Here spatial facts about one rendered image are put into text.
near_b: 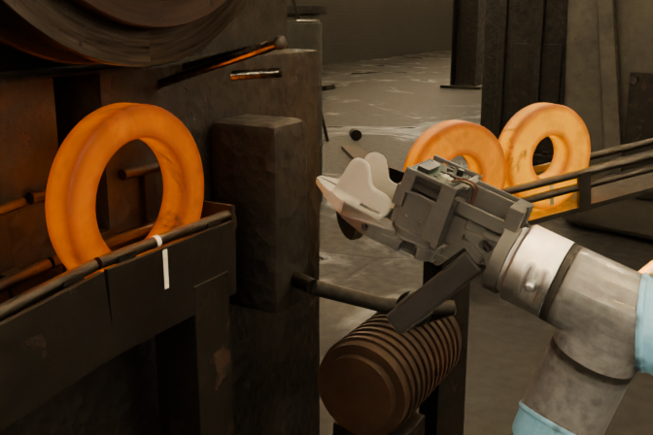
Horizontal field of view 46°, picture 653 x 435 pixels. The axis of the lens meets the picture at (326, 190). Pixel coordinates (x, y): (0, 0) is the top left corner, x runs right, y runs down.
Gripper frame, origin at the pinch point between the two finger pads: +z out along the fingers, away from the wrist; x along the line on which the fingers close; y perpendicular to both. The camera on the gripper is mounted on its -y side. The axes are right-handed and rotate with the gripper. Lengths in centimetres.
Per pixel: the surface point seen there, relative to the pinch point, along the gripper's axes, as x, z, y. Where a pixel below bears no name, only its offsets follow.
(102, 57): 18.4, 15.4, 9.8
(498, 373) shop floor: -116, -9, -76
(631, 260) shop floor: -232, -24, -71
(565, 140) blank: -46.4, -13.0, 3.7
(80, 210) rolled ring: 20.4, 13.1, -3.4
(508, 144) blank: -38.7, -7.2, 2.0
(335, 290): -11.1, 0.0, -16.4
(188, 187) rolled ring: 6.1, 12.5, -4.1
